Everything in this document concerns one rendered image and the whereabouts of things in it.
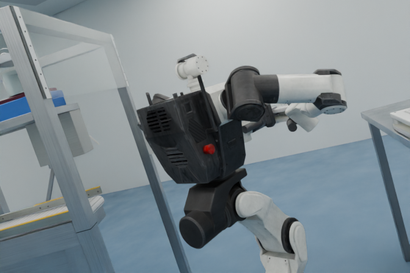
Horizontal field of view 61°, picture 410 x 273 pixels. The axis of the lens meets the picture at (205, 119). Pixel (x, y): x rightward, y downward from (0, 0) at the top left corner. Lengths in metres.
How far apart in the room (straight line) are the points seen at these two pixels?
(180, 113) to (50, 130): 0.53
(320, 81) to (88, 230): 0.97
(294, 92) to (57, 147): 0.85
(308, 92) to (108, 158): 4.91
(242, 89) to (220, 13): 3.72
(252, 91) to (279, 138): 3.70
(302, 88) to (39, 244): 1.17
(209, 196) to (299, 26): 3.58
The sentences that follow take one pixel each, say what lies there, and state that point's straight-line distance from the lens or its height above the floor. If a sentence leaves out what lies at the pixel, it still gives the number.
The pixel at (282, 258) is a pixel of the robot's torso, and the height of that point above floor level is 0.50.
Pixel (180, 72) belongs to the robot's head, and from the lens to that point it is 1.25.
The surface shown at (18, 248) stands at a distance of 1.67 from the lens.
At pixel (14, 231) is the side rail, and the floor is 0.94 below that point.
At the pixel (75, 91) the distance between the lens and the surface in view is 1.59.
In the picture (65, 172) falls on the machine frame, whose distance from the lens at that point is 1.38.
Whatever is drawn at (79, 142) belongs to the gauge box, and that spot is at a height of 1.19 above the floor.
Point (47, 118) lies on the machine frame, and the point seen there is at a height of 1.32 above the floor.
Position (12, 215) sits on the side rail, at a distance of 1.97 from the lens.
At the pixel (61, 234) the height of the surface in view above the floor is 0.88.
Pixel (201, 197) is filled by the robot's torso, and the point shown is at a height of 0.92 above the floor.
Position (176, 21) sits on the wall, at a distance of 4.91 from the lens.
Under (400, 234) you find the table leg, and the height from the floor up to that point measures 0.17.
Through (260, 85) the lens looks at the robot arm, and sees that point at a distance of 1.05.
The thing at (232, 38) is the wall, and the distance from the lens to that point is 4.66.
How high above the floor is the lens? 1.29
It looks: 6 degrees down
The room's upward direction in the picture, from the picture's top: 18 degrees counter-clockwise
